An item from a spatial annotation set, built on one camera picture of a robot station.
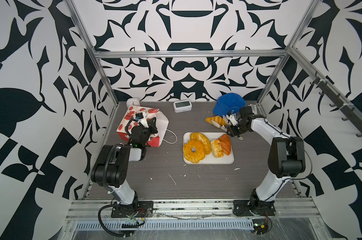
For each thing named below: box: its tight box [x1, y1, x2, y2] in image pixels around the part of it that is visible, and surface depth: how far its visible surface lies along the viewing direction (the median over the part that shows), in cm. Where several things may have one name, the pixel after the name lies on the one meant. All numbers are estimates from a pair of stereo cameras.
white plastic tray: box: [183, 132, 235, 165], surface depth 93 cm
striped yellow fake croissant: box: [205, 115, 227, 126], surface depth 107 cm
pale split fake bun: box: [210, 139, 224, 158], surface depth 91 cm
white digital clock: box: [173, 100, 193, 113], surface depth 116 cm
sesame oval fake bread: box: [190, 132, 212, 155], surface depth 94 cm
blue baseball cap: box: [213, 92, 246, 117], surface depth 121 cm
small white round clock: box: [126, 98, 140, 109], surface depth 113 cm
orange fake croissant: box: [218, 134, 232, 156], surface depth 95 cm
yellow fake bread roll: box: [183, 139, 206, 164], surface depth 90 cm
